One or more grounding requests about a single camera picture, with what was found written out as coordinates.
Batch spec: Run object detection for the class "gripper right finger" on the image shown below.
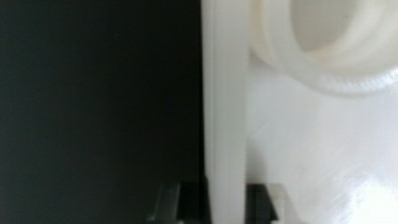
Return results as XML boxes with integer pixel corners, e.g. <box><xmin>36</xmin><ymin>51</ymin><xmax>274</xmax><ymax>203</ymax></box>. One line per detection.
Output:
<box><xmin>246</xmin><ymin>183</ymin><xmax>285</xmax><ymax>224</ymax></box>

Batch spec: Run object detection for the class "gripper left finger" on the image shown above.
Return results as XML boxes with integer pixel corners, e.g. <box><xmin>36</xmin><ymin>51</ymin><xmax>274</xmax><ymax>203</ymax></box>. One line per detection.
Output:
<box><xmin>148</xmin><ymin>182</ymin><xmax>199</xmax><ymax>224</ymax></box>

